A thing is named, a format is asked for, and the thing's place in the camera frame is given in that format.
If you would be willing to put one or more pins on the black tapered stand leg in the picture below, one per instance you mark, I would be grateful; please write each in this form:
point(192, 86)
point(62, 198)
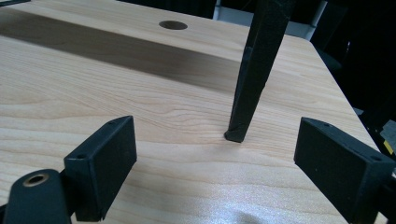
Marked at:
point(256, 77)

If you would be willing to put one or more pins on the white cabinet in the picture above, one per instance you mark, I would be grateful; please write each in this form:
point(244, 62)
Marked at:
point(231, 17)

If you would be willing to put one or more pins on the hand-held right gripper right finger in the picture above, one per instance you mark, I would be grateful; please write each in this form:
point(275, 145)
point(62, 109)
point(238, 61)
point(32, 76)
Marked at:
point(336, 165)

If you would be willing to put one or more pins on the grey box with yellow label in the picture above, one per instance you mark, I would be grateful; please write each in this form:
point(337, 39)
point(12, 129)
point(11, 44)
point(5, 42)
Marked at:
point(390, 134)

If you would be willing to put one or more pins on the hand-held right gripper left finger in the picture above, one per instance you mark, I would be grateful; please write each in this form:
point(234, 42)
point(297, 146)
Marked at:
point(102, 168)

